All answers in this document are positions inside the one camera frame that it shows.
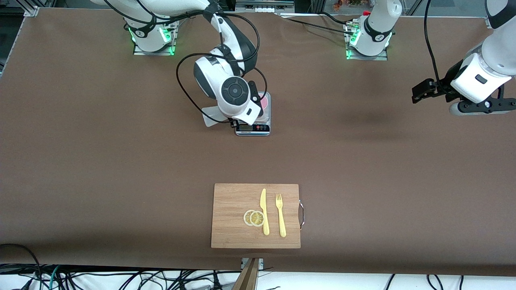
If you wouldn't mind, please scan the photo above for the translucent sauce bottle orange cap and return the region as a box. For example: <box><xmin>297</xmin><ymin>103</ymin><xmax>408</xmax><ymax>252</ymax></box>
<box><xmin>202</xmin><ymin>106</ymin><xmax>232</xmax><ymax>128</ymax></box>

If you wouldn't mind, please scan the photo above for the silver digital kitchen scale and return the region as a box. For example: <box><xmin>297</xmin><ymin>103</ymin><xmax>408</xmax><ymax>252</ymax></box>
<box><xmin>235</xmin><ymin>91</ymin><xmax>271</xmax><ymax>137</ymax></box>

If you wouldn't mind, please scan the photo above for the wooden cutting board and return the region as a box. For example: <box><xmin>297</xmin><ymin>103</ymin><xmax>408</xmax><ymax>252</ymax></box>
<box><xmin>211</xmin><ymin>183</ymin><xmax>302</xmax><ymax>249</ymax></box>

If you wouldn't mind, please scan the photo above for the yellow plastic knife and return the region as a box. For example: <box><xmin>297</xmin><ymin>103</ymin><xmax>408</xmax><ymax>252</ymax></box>
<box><xmin>260</xmin><ymin>188</ymin><xmax>270</xmax><ymax>236</ymax></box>

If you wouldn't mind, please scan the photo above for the yellow plastic fork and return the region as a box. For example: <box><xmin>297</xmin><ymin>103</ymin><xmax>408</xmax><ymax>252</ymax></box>
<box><xmin>275</xmin><ymin>193</ymin><xmax>287</xmax><ymax>238</ymax></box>

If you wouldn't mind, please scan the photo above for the white power strip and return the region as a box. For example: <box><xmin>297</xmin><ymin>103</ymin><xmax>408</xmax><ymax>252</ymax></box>
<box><xmin>248</xmin><ymin>3</ymin><xmax>295</xmax><ymax>13</ymax></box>

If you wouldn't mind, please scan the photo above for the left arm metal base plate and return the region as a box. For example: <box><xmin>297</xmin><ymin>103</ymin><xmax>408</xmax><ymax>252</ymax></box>
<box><xmin>345</xmin><ymin>22</ymin><xmax>388</xmax><ymax>61</ymax></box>

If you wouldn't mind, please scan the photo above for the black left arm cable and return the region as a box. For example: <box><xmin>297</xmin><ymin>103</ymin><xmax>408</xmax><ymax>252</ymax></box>
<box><xmin>423</xmin><ymin>0</ymin><xmax>449</xmax><ymax>88</ymax></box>

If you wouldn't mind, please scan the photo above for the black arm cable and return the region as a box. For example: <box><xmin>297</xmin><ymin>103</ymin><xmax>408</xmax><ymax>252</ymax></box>
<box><xmin>423</xmin><ymin>0</ymin><xmax>449</xmax><ymax>88</ymax></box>
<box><xmin>103</xmin><ymin>0</ymin><xmax>269</xmax><ymax>121</ymax></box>

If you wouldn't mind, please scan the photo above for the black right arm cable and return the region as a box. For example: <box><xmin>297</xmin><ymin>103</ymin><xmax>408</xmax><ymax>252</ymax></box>
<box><xmin>103</xmin><ymin>0</ymin><xmax>269</xmax><ymax>121</ymax></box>

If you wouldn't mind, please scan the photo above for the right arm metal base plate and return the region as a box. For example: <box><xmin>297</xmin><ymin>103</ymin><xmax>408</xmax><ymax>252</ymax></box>
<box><xmin>133</xmin><ymin>16</ymin><xmax>178</xmax><ymax>56</ymax></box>

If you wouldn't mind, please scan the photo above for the black table cable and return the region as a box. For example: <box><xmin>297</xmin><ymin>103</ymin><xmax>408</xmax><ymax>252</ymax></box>
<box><xmin>319</xmin><ymin>11</ymin><xmax>354</xmax><ymax>25</ymax></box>
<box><xmin>278</xmin><ymin>15</ymin><xmax>355</xmax><ymax>36</ymax></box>

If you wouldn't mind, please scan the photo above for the wooden post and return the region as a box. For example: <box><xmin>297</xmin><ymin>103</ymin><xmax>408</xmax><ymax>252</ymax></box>
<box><xmin>232</xmin><ymin>258</ymin><xmax>260</xmax><ymax>290</ymax></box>

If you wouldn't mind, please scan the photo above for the teal floor cable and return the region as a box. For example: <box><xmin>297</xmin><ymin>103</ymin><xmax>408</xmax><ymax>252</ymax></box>
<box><xmin>48</xmin><ymin>266</ymin><xmax>62</xmax><ymax>290</ymax></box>

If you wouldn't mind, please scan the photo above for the black floor cable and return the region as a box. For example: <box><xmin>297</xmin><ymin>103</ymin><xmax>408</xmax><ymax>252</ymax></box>
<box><xmin>0</xmin><ymin>243</ymin><xmax>43</xmax><ymax>290</ymax></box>

